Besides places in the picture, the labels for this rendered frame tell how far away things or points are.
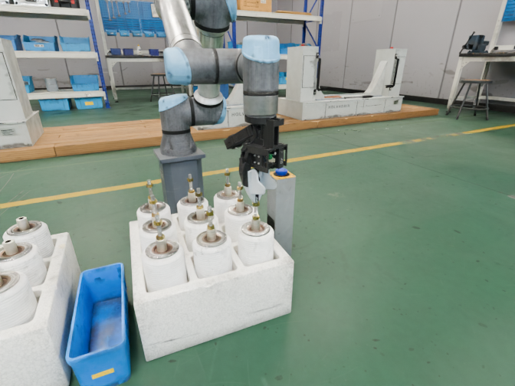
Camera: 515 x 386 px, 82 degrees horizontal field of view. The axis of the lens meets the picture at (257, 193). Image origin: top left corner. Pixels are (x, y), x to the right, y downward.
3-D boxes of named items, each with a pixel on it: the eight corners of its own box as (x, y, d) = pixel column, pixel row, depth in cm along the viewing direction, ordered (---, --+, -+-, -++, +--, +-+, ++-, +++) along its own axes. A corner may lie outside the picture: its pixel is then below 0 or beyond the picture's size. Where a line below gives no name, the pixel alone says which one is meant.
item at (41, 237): (28, 277, 87) (7, 224, 80) (66, 268, 91) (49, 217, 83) (20, 299, 79) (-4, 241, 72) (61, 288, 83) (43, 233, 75)
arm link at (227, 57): (209, 48, 70) (219, 46, 61) (254, 49, 74) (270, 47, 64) (211, 83, 73) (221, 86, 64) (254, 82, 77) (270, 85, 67)
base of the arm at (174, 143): (157, 148, 130) (154, 126, 126) (191, 145, 136) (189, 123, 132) (163, 158, 118) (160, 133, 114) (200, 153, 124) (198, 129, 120)
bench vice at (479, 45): (475, 53, 395) (480, 33, 385) (489, 53, 380) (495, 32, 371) (456, 53, 378) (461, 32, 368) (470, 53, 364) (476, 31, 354)
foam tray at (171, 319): (138, 266, 103) (129, 221, 95) (243, 242, 117) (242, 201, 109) (145, 362, 70) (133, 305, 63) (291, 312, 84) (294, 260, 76)
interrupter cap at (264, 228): (247, 220, 82) (247, 218, 82) (273, 225, 80) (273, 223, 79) (237, 234, 75) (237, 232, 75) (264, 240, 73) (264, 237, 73)
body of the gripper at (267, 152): (266, 177, 64) (267, 120, 59) (237, 168, 69) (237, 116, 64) (287, 168, 69) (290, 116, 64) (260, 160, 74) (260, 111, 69)
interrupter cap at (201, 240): (228, 246, 70) (227, 243, 70) (195, 250, 69) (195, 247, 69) (225, 230, 77) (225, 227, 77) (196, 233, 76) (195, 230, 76)
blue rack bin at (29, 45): (31, 51, 436) (27, 36, 428) (61, 52, 451) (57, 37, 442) (23, 50, 395) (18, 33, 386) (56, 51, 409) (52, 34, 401)
